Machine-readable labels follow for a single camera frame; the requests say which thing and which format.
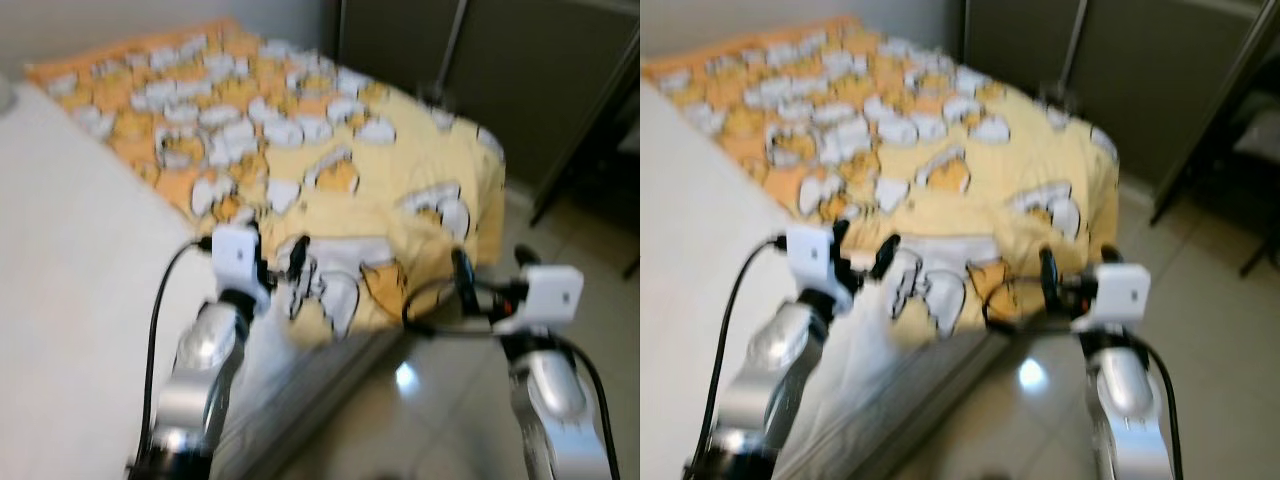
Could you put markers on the dark grey wardrobe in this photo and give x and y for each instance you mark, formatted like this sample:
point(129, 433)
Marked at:
point(1150, 70)
point(520, 70)

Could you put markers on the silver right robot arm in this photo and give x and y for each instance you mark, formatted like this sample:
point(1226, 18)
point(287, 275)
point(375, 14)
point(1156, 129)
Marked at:
point(555, 400)
point(1130, 400)

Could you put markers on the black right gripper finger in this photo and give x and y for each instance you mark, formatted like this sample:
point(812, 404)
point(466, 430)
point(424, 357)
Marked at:
point(1111, 255)
point(527, 256)
point(1048, 280)
point(463, 282)

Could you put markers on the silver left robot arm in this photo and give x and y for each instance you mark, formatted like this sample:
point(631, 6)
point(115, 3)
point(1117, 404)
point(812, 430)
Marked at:
point(775, 365)
point(200, 370)

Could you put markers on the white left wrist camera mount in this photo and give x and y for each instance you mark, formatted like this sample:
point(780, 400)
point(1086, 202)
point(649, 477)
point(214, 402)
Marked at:
point(810, 256)
point(236, 258)

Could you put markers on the black metal furniture frame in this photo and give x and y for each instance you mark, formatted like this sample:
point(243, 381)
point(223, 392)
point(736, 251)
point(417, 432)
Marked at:
point(1210, 130)
point(585, 130)

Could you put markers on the yellow cartoon print blanket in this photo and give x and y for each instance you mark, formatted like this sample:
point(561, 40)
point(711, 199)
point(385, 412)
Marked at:
point(300, 150)
point(900, 150)

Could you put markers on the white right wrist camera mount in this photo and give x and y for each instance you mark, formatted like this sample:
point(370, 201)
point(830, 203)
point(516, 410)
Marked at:
point(545, 298)
point(1118, 296)

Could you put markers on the white quilted mattress pad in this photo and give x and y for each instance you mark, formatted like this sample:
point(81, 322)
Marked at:
point(80, 300)
point(700, 250)

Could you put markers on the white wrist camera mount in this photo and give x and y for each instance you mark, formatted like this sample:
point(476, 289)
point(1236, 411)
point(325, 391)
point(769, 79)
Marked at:
point(1118, 296)
point(236, 258)
point(545, 298)
point(810, 256)

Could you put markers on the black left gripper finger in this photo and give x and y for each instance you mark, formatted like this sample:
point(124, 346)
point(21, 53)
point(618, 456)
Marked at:
point(253, 232)
point(298, 258)
point(841, 234)
point(886, 254)

